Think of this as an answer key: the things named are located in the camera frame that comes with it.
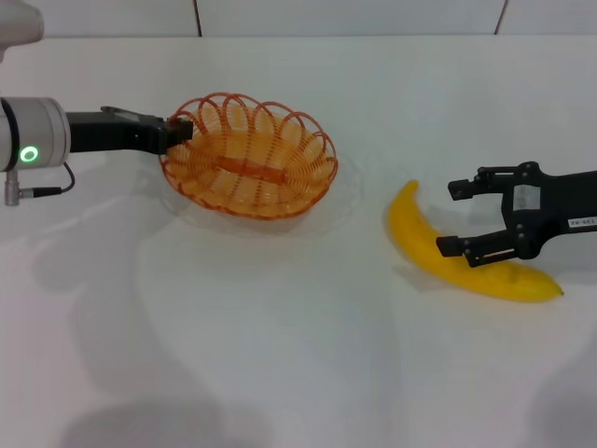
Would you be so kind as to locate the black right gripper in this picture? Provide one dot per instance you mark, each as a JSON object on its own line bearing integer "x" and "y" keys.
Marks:
{"x": 550, "y": 205}

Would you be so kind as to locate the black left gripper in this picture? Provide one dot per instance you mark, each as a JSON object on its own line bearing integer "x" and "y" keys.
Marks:
{"x": 107, "y": 133}

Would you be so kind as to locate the yellow banana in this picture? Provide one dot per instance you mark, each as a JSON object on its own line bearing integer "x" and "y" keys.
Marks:
{"x": 420, "y": 238}

